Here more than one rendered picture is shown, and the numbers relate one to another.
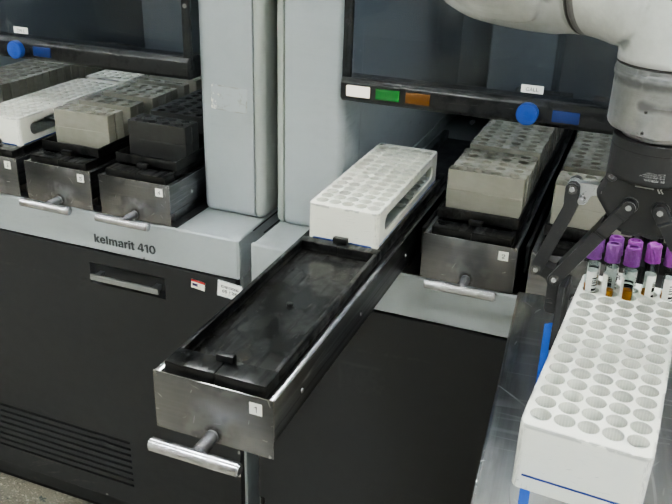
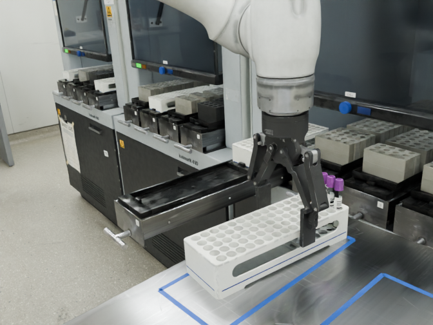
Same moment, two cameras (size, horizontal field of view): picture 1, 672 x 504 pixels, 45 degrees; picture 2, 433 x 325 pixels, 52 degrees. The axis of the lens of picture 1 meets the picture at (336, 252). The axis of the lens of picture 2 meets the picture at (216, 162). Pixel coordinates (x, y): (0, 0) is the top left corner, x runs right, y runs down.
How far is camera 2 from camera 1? 54 cm
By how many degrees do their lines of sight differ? 30
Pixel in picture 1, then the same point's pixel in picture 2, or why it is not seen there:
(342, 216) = (242, 152)
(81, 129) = (183, 106)
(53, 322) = not seen: hidden behind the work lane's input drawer
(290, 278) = (207, 177)
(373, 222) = not seen: hidden behind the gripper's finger
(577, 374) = (240, 229)
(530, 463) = (187, 260)
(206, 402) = (126, 217)
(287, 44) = (252, 69)
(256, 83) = (241, 88)
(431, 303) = not seen: hidden behind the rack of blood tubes
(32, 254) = (161, 160)
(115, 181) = (185, 129)
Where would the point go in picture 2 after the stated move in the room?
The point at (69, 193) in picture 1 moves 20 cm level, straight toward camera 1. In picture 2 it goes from (171, 134) to (154, 152)
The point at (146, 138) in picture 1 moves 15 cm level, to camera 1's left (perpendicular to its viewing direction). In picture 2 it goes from (203, 111) to (170, 108)
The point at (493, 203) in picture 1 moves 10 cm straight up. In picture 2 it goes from (335, 157) to (337, 120)
